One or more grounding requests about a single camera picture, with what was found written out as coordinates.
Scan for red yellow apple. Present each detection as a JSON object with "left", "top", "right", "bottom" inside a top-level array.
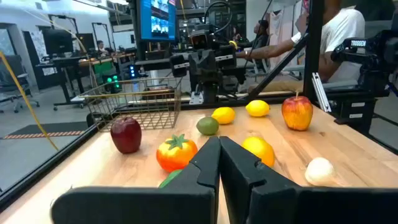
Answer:
[{"left": 281, "top": 91, "right": 314, "bottom": 131}]

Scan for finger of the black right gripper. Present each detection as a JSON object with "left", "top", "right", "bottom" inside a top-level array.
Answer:
[
  {"left": 188, "top": 49, "right": 205, "bottom": 85},
  {"left": 203, "top": 49, "right": 218, "bottom": 84}
]

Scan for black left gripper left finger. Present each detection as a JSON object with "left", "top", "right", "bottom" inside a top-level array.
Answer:
[{"left": 50, "top": 136, "right": 221, "bottom": 224}]

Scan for orange tomato green stem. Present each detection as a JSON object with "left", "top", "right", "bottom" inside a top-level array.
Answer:
[{"left": 155, "top": 133, "right": 198, "bottom": 173}]

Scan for computer with green lights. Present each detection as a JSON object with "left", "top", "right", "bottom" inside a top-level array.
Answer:
[{"left": 101, "top": 72, "right": 123, "bottom": 94}]

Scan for yellow lemon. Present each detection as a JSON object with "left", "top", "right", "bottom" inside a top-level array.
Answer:
[
  {"left": 211, "top": 106, "right": 236, "bottom": 126},
  {"left": 245, "top": 99, "right": 271, "bottom": 118}
]

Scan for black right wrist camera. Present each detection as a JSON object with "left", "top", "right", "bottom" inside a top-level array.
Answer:
[{"left": 188, "top": 29, "right": 210, "bottom": 51}]

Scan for dark red apple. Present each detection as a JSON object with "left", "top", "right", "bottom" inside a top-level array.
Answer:
[{"left": 110, "top": 116, "right": 142, "bottom": 154}]

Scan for black office desk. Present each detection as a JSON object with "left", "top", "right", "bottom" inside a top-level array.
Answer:
[{"left": 35, "top": 52, "right": 137, "bottom": 111}]

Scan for black table frame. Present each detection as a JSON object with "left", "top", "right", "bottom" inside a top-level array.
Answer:
[{"left": 0, "top": 0, "right": 398, "bottom": 215}]

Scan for black desk monitor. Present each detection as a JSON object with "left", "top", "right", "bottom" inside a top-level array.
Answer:
[
  {"left": 42, "top": 29, "right": 75, "bottom": 56},
  {"left": 75, "top": 32, "right": 96, "bottom": 51}
]

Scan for white garlic bulb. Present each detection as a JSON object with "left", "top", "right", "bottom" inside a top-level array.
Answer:
[{"left": 304, "top": 157, "right": 336, "bottom": 187}]

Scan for wire mesh basket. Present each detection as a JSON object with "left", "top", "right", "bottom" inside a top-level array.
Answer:
[{"left": 80, "top": 76, "right": 183, "bottom": 132}]

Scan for orange citrus fruit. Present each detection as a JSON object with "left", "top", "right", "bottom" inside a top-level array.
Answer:
[{"left": 241, "top": 136, "right": 276, "bottom": 168}]

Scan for silver aluminium bracket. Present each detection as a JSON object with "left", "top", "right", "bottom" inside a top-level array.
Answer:
[{"left": 311, "top": 72, "right": 333, "bottom": 113}]

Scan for device with blue lights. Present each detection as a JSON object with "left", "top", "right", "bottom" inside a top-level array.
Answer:
[{"left": 127, "top": 63, "right": 140, "bottom": 79}]

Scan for white arm base bracket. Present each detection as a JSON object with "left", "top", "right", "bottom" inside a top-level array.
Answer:
[{"left": 188, "top": 91, "right": 205, "bottom": 105}]

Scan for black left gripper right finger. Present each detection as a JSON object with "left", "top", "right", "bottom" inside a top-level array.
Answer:
[{"left": 219, "top": 136, "right": 398, "bottom": 224}]

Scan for green lime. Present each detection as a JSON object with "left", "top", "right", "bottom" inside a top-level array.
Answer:
[{"left": 195, "top": 116, "right": 220, "bottom": 136}]

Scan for yellow hanging cable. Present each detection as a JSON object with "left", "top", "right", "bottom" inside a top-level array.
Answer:
[{"left": 0, "top": 50, "right": 60, "bottom": 152}]

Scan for large blue screen monitor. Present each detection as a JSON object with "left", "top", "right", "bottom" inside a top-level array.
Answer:
[{"left": 139, "top": 0, "right": 178, "bottom": 43}]

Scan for person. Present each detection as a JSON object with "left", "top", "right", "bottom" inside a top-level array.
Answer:
[
  {"left": 235, "top": 0, "right": 366, "bottom": 93},
  {"left": 253, "top": 19, "right": 271, "bottom": 49},
  {"left": 95, "top": 39, "right": 108, "bottom": 54}
]

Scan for grey office chair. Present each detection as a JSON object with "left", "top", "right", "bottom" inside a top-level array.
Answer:
[{"left": 0, "top": 55, "right": 40, "bottom": 113}]

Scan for green bell pepper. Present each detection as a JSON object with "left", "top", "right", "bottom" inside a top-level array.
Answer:
[{"left": 158, "top": 169, "right": 183, "bottom": 189}]

